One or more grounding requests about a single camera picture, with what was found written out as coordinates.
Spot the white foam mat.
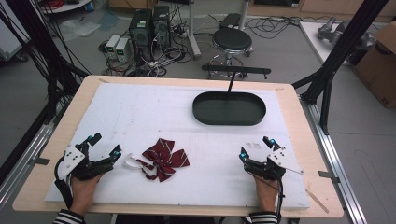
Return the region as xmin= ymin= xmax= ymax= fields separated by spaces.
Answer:
xmin=44 ymin=81 xmax=311 ymax=210

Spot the brown cardboard box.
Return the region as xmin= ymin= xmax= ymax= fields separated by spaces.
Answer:
xmin=352 ymin=21 xmax=396 ymax=109

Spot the person's left hand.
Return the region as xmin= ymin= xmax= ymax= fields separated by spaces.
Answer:
xmin=68 ymin=173 xmax=105 ymax=217

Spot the black T-shaped stand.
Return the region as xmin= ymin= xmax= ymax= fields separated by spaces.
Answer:
xmin=201 ymin=63 xmax=272 ymax=93

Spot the black metal frame strut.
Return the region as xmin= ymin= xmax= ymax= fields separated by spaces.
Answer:
xmin=291 ymin=0 xmax=390 ymax=136
xmin=0 ymin=0 xmax=92 ymax=125

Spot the flat black device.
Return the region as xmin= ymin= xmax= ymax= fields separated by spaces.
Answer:
xmin=219 ymin=12 xmax=243 ymax=30

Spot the round white table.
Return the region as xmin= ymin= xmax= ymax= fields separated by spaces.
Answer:
xmin=39 ymin=0 xmax=93 ymax=15

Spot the black oval tray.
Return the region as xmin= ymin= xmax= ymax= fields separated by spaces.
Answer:
xmin=191 ymin=91 xmax=268 ymax=127

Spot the aluminium rail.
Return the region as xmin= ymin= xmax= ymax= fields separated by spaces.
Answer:
xmin=0 ymin=119 xmax=59 ymax=203
xmin=299 ymin=96 xmax=369 ymax=224

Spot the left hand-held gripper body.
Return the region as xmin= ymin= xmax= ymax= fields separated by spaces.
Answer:
xmin=57 ymin=143 xmax=114 ymax=182

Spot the clear plastic sheet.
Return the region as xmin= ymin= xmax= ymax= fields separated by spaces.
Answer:
xmin=58 ymin=17 xmax=103 ymax=42

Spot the large black computer tower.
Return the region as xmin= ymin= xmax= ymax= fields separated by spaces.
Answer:
xmin=128 ymin=8 xmax=154 ymax=62

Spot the grey tape piece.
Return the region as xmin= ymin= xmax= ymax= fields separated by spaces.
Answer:
xmin=318 ymin=170 xmax=341 ymax=185

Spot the white power supply unit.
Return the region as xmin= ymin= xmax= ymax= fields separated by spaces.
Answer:
xmin=105 ymin=34 xmax=122 ymax=60
xmin=114 ymin=36 xmax=132 ymax=63

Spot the white side table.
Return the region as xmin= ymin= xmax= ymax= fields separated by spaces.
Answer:
xmin=299 ymin=21 xmax=376 ymax=67

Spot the tangle of black floor cables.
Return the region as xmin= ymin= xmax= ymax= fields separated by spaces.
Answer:
xmin=97 ymin=6 xmax=195 ymax=78

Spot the red striped bow tie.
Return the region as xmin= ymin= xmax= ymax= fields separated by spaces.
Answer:
xmin=123 ymin=137 xmax=191 ymax=183

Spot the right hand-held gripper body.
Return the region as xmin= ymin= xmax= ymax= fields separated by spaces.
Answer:
xmin=244 ymin=147 xmax=304 ymax=182

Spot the small black computer tower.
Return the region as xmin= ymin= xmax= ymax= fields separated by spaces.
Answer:
xmin=151 ymin=5 xmax=172 ymax=51

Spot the right hand-held gripper cable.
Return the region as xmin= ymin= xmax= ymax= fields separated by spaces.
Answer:
xmin=275 ymin=175 xmax=287 ymax=222

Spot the white table leg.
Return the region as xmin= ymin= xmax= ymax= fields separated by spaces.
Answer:
xmin=237 ymin=0 xmax=252 ymax=32
xmin=186 ymin=0 xmax=203 ymax=61

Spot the person's right hand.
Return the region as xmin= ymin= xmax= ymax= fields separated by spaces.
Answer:
xmin=253 ymin=175 xmax=280 ymax=214

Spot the black round stool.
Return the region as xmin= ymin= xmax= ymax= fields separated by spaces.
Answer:
xmin=206 ymin=27 xmax=255 ymax=79

